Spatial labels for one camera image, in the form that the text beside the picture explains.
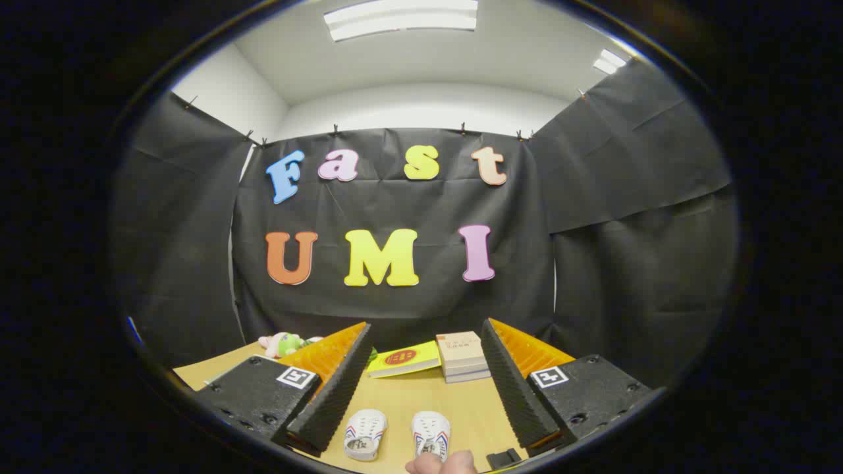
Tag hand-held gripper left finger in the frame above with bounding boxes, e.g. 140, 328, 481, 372
194, 321, 373, 458

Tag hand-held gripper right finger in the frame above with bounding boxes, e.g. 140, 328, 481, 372
479, 317, 653, 458

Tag white canvas shoe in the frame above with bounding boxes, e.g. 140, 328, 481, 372
412, 411, 452, 461
344, 408, 388, 461

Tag beige cover book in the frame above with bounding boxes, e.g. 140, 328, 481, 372
436, 331, 488, 371

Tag pink and green plush toy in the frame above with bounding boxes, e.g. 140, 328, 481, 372
258, 332, 323, 359

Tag yellow book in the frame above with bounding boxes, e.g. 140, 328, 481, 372
366, 340, 442, 379

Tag small ceiling light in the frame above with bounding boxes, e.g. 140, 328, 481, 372
593, 48, 628, 75

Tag long ceiling light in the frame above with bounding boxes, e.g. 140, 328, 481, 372
323, 0, 479, 43

